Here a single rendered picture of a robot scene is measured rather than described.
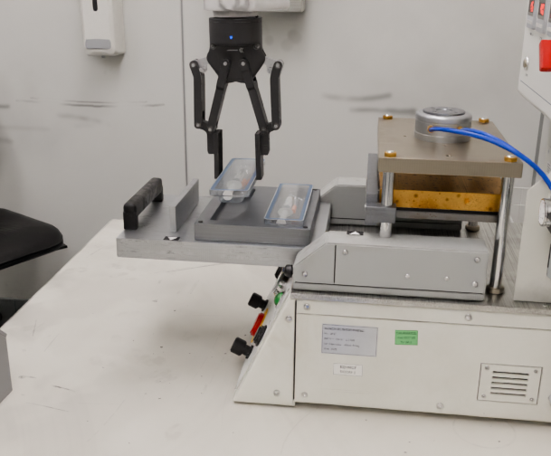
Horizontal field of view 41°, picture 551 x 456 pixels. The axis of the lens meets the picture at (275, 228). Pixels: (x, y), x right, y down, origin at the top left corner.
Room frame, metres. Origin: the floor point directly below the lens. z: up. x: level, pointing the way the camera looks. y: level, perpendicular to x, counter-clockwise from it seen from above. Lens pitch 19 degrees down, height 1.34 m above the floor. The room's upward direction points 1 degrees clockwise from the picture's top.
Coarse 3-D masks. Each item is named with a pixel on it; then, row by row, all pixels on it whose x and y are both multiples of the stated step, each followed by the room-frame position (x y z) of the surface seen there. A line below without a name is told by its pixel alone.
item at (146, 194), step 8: (152, 184) 1.14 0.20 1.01; (160, 184) 1.16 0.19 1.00; (144, 192) 1.09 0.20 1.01; (152, 192) 1.12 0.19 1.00; (160, 192) 1.16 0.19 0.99; (128, 200) 1.05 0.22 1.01; (136, 200) 1.05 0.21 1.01; (144, 200) 1.07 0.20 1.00; (152, 200) 1.12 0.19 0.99; (160, 200) 1.17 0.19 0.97; (128, 208) 1.03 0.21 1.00; (136, 208) 1.03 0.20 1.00; (144, 208) 1.07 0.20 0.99; (128, 216) 1.03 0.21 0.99; (136, 216) 1.03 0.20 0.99; (128, 224) 1.03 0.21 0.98; (136, 224) 1.03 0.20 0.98
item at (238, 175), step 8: (232, 160) 1.16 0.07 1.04; (240, 160) 1.16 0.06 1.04; (248, 160) 1.16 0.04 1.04; (224, 168) 1.11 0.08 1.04; (232, 168) 1.11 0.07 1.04; (240, 168) 1.11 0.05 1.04; (248, 168) 1.11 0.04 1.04; (224, 176) 1.07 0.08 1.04; (232, 176) 1.07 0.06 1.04; (240, 176) 1.07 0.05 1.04; (248, 176) 1.07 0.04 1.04; (216, 184) 1.03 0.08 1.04; (224, 184) 1.03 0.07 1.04; (232, 184) 1.03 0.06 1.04; (240, 184) 1.03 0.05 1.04; (248, 184) 1.03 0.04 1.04
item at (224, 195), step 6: (264, 162) 1.16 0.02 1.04; (252, 186) 1.03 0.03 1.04; (210, 192) 1.00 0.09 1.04; (216, 192) 1.00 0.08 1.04; (222, 192) 1.00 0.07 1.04; (228, 192) 0.99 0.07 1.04; (234, 192) 0.99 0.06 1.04; (240, 192) 0.99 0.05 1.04; (246, 192) 0.99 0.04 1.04; (222, 198) 1.01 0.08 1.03; (228, 198) 1.01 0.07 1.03; (234, 198) 1.00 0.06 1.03; (240, 198) 1.00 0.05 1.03
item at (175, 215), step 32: (192, 192) 1.12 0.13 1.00; (160, 224) 1.06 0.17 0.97; (192, 224) 1.06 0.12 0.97; (320, 224) 1.06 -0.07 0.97; (128, 256) 1.00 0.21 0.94; (160, 256) 0.99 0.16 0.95; (192, 256) 0.98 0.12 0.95; (224, 256) 0.98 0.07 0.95; (256, 256) 0.97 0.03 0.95; (288, 256) 0.97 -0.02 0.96
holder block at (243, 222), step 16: (256, 192) 1.15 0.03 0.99; (272, 192) 1.15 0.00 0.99; (208, 208) 1.06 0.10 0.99; (224, 208) 1.11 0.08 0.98; (240, 208) 1.11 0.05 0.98; (256, 208) 1.06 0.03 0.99; (208, 224) 0.99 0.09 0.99; (224, 224) 0.99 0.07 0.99; (240, 224) 0.99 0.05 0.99; (256, 224) 0.99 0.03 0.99; (304, 224) 0.99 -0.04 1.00; (208, 240) 0.99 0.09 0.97; (224, 240) 0.99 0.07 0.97; (240, 240) 0.99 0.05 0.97; (256, 240) 0.98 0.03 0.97; (272, 240) 0.98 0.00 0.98; (288, 240) 0.98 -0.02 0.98; (304, 240) 0.97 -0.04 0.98
